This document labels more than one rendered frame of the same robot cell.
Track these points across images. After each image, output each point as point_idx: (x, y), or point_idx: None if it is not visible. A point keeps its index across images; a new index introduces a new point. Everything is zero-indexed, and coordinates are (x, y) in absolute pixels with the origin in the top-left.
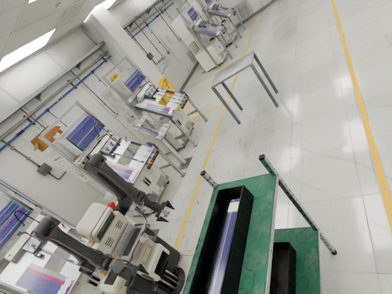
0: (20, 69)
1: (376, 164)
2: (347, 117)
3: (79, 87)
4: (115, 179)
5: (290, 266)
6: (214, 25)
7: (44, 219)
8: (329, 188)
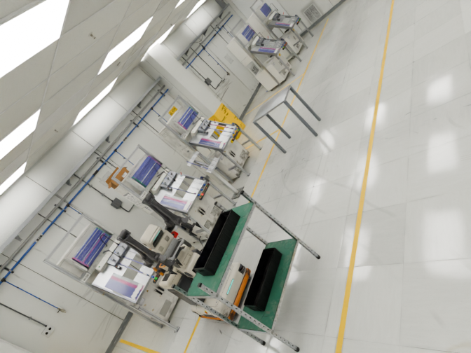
0: (91, 116)
1: (362, 190)
2: (359, 148)
3: (141, 125)
4: (160, 209)
5: (272, 262)
6: (273, 41)
7: (123, 230)
8: (329, 211)
